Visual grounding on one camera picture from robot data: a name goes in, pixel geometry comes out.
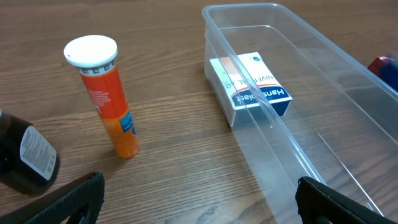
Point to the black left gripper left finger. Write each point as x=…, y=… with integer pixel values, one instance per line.
x=78, y=202

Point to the orange tube white cap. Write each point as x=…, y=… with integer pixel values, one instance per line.
x=95, y=58

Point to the clear plastic container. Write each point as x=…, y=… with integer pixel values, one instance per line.
x=299, y=106

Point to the blue yellow VapoDrops box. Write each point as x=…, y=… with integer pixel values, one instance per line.
x=389, y=70

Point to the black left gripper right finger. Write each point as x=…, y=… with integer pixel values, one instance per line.
x=318, y=203

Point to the red white small box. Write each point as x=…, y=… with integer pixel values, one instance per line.
x=378, y=64

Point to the dark brown bottle white cap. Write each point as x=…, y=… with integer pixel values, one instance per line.
x=29, y=163

